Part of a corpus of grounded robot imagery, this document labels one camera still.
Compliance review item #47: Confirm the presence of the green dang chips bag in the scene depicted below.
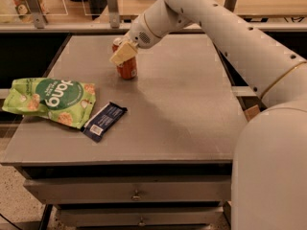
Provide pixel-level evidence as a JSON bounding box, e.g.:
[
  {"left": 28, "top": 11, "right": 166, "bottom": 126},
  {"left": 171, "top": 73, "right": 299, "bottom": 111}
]
[{"left": 2, "top": 78, "right": 96, "bottom": 129}]

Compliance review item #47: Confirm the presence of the middle metal bracket post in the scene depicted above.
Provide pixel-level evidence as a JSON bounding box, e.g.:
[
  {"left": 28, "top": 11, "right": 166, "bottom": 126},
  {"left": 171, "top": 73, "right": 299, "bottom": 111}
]
[{"left": 106, "top": 0, "right": 121, "bottom": 29}]

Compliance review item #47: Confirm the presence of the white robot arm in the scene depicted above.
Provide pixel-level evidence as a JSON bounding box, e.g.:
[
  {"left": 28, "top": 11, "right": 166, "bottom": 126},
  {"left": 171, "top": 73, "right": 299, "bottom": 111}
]
[{"left": 111, "top": 0, "right": 307, "bottom": 230}]

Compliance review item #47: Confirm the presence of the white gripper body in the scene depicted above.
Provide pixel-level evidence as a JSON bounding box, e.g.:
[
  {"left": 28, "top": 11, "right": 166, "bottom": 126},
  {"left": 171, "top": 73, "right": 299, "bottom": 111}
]
[{"left": 126, "top": 13, "right": 160, "bottom": 49}]

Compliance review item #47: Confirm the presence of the lower grey drawer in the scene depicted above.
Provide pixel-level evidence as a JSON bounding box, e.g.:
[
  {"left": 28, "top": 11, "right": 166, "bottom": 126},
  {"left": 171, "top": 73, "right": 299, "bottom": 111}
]
[{"left": 57, "top": 207, "right": 224, "bottom": 227}]

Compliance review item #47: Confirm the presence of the grey drawer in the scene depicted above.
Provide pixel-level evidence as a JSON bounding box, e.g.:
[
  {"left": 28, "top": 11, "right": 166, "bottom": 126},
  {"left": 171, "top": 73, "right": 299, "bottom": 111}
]
[
  {"left": 24, "top": 176, "right": 231, "bottom": 205},
  {"left": 57, "top": 207, "right": 224, "bottom": 227}
]

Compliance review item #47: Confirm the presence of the blue rxbar blueberry wrapper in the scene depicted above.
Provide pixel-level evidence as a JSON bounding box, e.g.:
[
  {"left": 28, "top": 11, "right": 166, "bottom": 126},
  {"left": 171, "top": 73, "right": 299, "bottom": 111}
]
[{"left": 82, "top": 103, "right": 128, "bottom": 143}]

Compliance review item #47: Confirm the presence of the cardboard box of snacks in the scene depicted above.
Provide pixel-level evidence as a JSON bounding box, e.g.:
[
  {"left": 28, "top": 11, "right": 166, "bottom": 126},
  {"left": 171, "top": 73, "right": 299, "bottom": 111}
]
[{"left": 223, "top": 104, "right": 262, "bottom": 225}]

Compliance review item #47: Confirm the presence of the orange coke can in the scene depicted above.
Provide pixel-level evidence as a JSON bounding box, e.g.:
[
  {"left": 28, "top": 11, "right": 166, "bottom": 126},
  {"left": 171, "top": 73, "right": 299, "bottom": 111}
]
[{"left": 112, "top": 44, "right": 137, "bottom": 80}]

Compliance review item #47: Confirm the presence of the left metal bracket post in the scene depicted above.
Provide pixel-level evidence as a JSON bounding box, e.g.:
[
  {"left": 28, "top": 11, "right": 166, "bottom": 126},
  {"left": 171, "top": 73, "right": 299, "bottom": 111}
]
[{"left": 26, "top": 0, "right": 47, "bottom": 29}]

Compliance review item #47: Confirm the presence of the upper grey drawer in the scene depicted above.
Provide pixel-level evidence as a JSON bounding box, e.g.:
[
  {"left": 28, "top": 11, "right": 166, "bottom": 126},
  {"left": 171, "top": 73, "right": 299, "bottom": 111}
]
[{"left": 24, "top": 176, "right": 231, "bottom": 205}]

